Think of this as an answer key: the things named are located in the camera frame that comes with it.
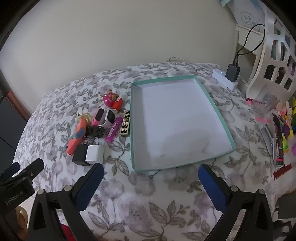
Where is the white lattice shelf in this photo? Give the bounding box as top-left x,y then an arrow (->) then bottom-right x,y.
235,5 -> 296,99

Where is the clear plastic cup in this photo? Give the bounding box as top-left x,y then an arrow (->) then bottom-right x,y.
252,84 -> 281,118

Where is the black toy car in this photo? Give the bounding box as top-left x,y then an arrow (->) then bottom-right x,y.
85,126 -> 107,139

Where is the silver metal clip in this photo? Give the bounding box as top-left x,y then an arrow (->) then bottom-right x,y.
259,123 -> 275,156

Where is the cream hair clip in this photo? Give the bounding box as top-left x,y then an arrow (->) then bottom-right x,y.
76,112 -> 92,123

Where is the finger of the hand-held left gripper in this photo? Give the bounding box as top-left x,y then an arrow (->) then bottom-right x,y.
0,162 -> 20,181
1,158 -> 45,186

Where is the black power adapter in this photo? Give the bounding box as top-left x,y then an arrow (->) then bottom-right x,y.
225,64 -> 240,82

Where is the white charger plug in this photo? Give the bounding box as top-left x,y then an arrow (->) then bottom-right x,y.
85,145 -> 104,165

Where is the black pen pack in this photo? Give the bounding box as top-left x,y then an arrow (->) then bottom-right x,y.
271,113 -> 287,168

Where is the white power strip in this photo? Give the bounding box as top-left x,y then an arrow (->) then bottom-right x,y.
212,69 -> 238,90

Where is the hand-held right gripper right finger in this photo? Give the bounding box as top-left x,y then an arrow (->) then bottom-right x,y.
198,164 -> 281,241

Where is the purple lighter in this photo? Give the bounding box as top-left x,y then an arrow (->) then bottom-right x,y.
105,117 -> 124,143

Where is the black cable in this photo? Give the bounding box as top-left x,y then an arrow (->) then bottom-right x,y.
234,24 -> 266,66

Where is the black charger plug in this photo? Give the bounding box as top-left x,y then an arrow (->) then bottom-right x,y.
72,144 -> 89,166

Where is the dark cabinet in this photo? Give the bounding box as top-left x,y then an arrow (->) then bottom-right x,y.
0,93 -> 28,172

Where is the pile of colourful toys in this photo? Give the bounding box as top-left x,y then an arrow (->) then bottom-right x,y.
276,96 -> 296,157

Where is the orange and blue toy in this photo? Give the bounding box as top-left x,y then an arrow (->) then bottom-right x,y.
73,118 -> 87,140

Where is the floral fleece blanket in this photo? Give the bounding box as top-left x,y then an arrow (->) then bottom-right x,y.
13,62 -> 278,241

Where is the beige tape roll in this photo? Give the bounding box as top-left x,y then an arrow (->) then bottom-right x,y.
14,203 -> 28,229

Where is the teal shallow cardboard tray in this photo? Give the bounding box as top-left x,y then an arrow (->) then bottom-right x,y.
130,75 -> 236,173

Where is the pink and white smartwatch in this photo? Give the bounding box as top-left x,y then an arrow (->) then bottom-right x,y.
92,107 -> 116,127

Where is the brown wooden frame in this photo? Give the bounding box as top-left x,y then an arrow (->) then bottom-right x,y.
0,68 -> 31,119

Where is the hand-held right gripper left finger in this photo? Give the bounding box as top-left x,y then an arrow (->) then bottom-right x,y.
27,163 -> 104,241

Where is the pink doll toy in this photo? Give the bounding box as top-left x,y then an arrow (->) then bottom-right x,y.
100,89 -> 119,107

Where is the white printed fabric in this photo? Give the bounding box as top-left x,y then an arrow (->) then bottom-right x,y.
228,0 -> 269,33

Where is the red zigzag ribbon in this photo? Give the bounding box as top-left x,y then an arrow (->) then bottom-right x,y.
273,163 -> 296,181

